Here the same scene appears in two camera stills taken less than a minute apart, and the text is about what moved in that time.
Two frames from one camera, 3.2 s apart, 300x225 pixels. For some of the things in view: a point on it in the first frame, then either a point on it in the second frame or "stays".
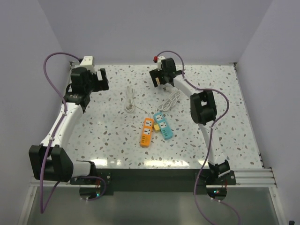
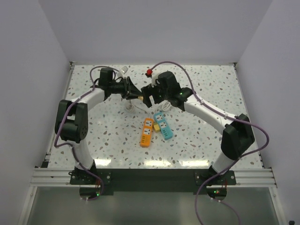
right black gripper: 155,73 → 148,91
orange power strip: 146,137 stays
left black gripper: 101,85 → 130,92
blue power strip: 164,127 stays
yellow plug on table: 156,127 stays
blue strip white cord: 169,103 stays
